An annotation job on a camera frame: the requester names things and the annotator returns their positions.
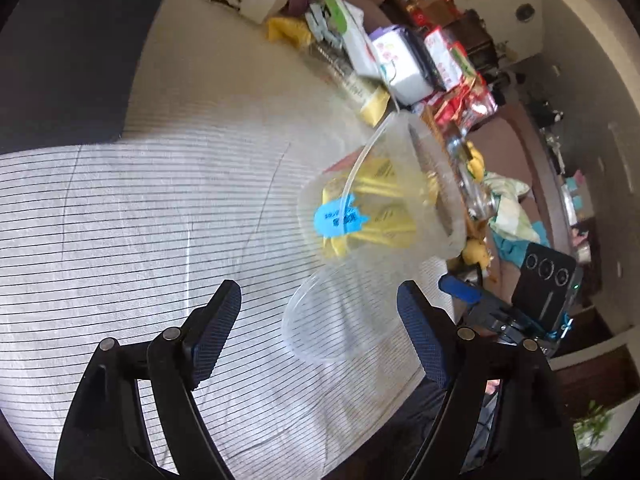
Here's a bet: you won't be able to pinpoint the yellow packets pile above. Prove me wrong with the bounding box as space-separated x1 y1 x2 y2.
345 77 390 127

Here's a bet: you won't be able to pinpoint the banana bunch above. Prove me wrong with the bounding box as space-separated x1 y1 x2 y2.
464 141 486 182

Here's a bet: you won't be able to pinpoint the white striped tablecloth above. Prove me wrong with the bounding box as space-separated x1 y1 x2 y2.
1 0 423 479

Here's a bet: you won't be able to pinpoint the black remote control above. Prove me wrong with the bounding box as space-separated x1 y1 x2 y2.
402 27 445 91

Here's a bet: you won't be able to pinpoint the clear plastic tub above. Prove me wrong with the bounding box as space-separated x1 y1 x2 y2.
297 110 466 263

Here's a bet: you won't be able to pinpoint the green white printed plastic bag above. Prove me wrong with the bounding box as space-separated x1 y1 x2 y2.
304 0 385 81

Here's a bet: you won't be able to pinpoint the red snack bags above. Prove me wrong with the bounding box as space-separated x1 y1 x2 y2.
424 27 498 134

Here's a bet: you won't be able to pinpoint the black open storage box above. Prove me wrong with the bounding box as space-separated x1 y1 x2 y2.
1 0 163 154

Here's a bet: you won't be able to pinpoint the yellow descaler packet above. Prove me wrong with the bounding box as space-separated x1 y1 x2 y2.
314 157 418 257

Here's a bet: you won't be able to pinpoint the white tissue box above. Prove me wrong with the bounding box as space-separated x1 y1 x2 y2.
370 25 435 106

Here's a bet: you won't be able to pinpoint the clear round tub lid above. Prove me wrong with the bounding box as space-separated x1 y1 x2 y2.
281 250 422 364

